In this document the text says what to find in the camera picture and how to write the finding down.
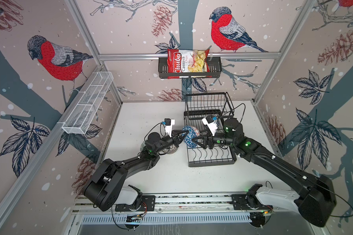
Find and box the white mesh wall shelf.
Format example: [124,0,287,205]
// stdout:
[62,71,113,135]

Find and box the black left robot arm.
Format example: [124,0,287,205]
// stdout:
[82,130,189,211]

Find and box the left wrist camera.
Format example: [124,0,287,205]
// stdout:
[162,118,175,138]

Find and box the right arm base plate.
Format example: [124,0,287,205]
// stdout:
[230,194,273,211]

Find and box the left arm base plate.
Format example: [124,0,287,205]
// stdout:
[115,195,156,212]

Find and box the red cassava chips bag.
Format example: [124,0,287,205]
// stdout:
[167,49,210,73]

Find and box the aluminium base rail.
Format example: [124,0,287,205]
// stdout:
[72,192,301,213]

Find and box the grey green patterned bowl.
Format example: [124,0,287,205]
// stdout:
[140,141,147,152]

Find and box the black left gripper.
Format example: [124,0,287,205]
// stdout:
[154,130,189,155]

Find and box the black wall basket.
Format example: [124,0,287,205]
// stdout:
[158,57,222,79]

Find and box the white brown patterned bowl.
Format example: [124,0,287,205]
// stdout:
[160,145,178,155]

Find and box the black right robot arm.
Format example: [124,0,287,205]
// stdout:
[192,118,337,228]

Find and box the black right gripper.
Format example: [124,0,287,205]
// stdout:
[191,128,236,151]

